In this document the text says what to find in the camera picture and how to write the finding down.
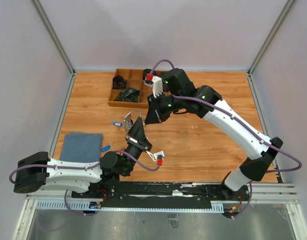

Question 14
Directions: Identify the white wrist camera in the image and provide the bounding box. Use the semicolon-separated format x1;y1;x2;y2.
147;151;166;162
144;74;164;98

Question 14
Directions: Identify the wooden compartment tray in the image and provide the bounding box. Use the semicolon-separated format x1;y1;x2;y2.
108;68;153;109

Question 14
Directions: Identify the rolled green patterned tie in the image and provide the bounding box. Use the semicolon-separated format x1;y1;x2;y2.
142;68;157;82

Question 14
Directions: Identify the blue cloth mat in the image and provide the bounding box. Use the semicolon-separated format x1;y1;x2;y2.
59;132;103;163

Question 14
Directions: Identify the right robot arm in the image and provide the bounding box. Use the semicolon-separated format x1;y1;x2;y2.
145;68;283;200

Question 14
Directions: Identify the keyring with keys and tags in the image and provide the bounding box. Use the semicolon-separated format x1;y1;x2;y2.
121;110;142;132

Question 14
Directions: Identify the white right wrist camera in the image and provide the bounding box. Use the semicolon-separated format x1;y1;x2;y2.
144;74;164;98

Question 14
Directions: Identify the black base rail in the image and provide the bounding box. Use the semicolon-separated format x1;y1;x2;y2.
35;181;299;217

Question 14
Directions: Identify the rolled black tie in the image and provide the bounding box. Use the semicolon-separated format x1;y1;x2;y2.
112;75;128;90

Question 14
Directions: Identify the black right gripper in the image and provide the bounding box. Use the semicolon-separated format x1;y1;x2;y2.
144;91;184;125

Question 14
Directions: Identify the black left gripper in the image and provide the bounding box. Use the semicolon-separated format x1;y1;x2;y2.
121;117;153;177

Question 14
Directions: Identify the blue floral tie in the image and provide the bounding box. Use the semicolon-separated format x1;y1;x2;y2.
114;87;141;103

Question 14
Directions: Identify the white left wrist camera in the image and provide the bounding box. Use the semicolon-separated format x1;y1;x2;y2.
147;151;166;162

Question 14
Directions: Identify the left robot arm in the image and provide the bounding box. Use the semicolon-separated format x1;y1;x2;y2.
9;117;152;198

